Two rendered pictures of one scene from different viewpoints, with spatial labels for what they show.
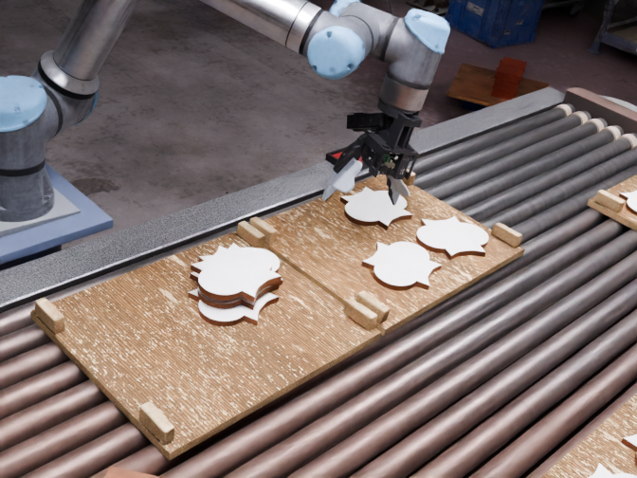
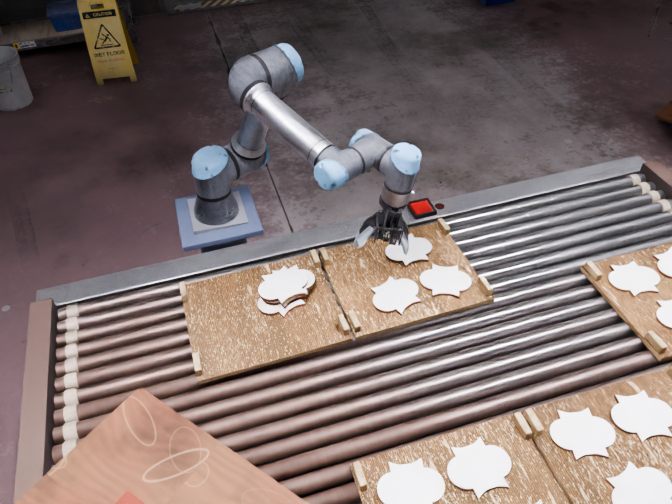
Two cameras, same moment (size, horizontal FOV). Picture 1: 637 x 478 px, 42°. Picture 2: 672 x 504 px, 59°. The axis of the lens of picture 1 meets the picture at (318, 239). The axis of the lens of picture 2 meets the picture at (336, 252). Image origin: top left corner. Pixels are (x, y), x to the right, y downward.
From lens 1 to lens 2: 0.79 m
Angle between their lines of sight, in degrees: 28
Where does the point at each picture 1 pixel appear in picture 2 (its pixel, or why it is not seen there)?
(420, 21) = (395, 154)
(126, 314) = (222, 297)
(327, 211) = (376, 248)
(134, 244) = (255, 251)
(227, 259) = (282, 276)
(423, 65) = (398, 181)
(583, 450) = (420, 447)
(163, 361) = (223, 329)
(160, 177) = not seen: hidden behind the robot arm
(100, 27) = (252, 124)
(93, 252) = (232, 253)
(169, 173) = not seen: hidden behind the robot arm
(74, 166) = not seen: hidden behind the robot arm
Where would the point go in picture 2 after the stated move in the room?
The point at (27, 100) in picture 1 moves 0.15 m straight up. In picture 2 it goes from (212, 163) to (204, 121)
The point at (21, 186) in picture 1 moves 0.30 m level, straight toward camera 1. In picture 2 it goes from (213, 207) to (183, 271)
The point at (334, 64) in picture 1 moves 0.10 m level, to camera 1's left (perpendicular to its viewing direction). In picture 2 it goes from (325, 182) to (291, 170)
